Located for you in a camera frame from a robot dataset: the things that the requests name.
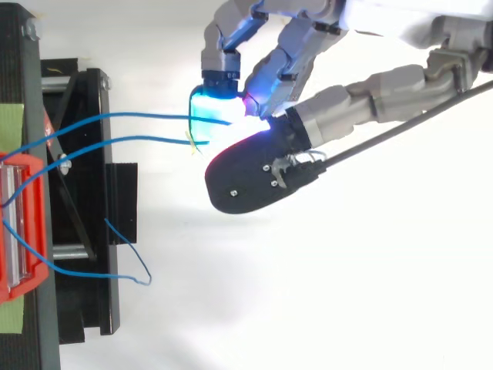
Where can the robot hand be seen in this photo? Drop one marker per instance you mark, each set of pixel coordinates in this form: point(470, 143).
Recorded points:
point(250, 181)

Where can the black stand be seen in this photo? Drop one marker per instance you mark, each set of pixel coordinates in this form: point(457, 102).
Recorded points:
point(77, 200)

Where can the red bin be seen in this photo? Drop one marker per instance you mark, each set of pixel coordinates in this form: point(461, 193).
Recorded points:
point(23, 227)

